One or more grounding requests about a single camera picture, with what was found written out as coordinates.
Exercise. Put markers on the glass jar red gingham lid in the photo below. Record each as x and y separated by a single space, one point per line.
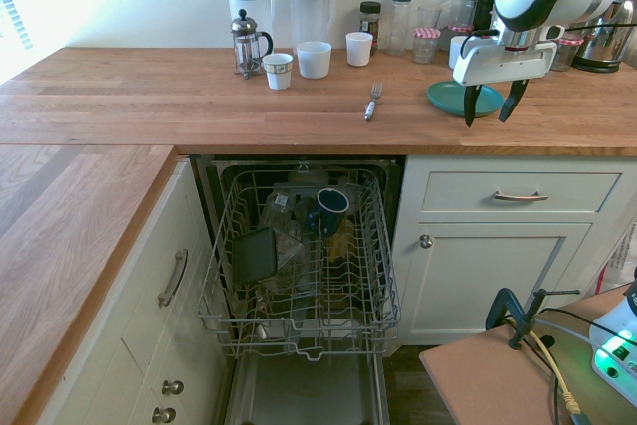
426 47
565 54

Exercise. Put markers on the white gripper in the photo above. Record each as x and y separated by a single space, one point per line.
502 63

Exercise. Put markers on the black square container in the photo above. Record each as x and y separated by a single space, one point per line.
255 256

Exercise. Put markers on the dark green screw clamp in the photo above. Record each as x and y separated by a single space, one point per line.
500 305

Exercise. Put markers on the clear glass tumbler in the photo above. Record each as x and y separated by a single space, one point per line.
429 17

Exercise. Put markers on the teal plate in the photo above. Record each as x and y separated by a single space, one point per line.
448 96

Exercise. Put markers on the white plastic bag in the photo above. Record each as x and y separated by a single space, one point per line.
619 261

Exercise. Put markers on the stainless dishwasher door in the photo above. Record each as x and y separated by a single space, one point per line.
308 390

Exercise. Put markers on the stainless steel electric kettle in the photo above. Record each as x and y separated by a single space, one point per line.
604 42

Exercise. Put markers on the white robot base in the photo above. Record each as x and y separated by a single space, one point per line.
619 345

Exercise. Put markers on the silver cabinet knob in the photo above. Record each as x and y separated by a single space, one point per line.
173 387
164 415
426 241

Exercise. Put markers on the brown mounting board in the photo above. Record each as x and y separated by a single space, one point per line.
488 380

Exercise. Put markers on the clear pitcher blue lid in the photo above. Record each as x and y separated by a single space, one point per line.
249 2

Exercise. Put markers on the glass french press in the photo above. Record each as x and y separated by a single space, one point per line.
246 47

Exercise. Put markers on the white ribbed cup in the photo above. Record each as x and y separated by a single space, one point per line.
359 49

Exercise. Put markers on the dark blue mug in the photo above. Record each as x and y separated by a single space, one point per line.
331 208

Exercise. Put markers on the clear bottle green lid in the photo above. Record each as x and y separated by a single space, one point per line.
399 24

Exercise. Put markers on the dark spice jar black lid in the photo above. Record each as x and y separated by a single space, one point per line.
370 22

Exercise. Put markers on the patterned paper cup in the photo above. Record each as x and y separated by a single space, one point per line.
277 71

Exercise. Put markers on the clear drinking glass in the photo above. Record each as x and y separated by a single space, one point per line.
278 216

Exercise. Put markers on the wide white mug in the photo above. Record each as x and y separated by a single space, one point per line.
314 61

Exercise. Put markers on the clear pitcher dark teal lid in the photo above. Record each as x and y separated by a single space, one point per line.
308 14

